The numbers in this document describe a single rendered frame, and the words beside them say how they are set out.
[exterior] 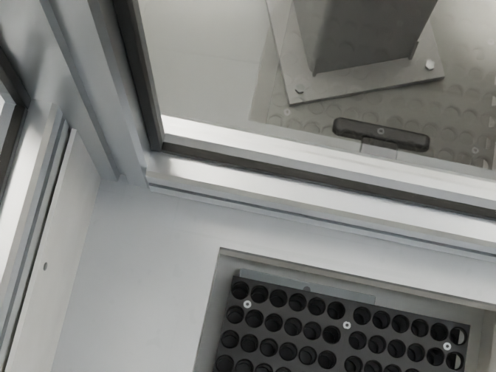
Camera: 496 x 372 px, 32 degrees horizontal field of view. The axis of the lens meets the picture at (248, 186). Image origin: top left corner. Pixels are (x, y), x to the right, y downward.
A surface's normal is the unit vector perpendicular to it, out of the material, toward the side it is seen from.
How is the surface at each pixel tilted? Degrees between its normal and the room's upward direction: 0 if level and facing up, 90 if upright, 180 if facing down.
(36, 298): 90
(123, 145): 90
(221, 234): 0
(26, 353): 90
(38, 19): 90
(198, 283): 0
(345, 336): 0
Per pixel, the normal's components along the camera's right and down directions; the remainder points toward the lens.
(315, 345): 0.03, -0.26
